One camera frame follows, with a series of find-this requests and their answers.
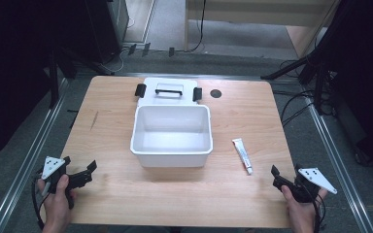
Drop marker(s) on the black tripod stand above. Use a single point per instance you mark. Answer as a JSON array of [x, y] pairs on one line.
[[54, 77], [317, 64]]

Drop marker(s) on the black power plug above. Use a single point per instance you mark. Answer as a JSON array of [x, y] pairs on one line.
[[146, 49], [171, 51], [131, 49]]

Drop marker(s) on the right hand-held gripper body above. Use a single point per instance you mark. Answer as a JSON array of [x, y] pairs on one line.
[[307, 186]]

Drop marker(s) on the black round table grommet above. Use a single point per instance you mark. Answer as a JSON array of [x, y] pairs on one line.
[[216, 93]]

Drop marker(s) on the metal floor rail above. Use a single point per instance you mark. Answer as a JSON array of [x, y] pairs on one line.
[[26, 161], [340, 168]]

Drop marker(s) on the person's right hand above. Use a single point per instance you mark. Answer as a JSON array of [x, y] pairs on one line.
[[299, 212]]

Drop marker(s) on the person's left hand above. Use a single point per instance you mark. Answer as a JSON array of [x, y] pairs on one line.
[[56, 207]]

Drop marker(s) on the light wooden furniture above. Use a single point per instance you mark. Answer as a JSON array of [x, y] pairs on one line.
[[249, 13]]

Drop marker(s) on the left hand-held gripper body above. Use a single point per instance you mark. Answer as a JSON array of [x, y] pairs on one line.
[[53, 166]]

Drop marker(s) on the white ointment tube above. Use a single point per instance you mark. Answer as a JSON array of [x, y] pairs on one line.
[[243, 155]]

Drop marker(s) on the white plastic storage box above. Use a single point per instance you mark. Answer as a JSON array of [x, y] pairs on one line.
[[171, 137]]

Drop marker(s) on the black cabinet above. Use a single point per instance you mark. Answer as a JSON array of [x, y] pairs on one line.
[[107, 29]]

